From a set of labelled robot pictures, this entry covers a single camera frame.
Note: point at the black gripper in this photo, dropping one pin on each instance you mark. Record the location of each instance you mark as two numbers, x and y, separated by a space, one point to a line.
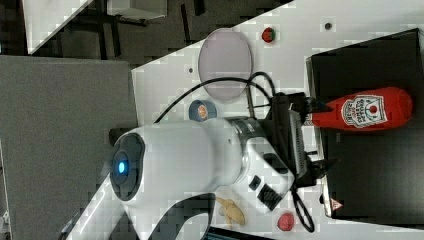
287 115

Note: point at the red plush ketchup bottle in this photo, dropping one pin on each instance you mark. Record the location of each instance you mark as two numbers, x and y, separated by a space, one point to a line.
372 110

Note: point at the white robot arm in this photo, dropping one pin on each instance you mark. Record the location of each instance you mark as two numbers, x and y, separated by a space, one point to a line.
168 177

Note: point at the red plush fruit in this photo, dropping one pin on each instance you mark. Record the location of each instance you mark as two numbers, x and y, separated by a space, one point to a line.
286 222

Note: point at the tan plush banana peel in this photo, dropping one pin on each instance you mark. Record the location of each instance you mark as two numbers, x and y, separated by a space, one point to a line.
232 212

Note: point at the pale pink oval plate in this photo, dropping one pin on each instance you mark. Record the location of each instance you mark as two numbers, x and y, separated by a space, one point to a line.
225 53

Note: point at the grey partition panel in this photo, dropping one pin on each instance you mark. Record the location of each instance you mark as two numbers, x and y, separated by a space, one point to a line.
56 115

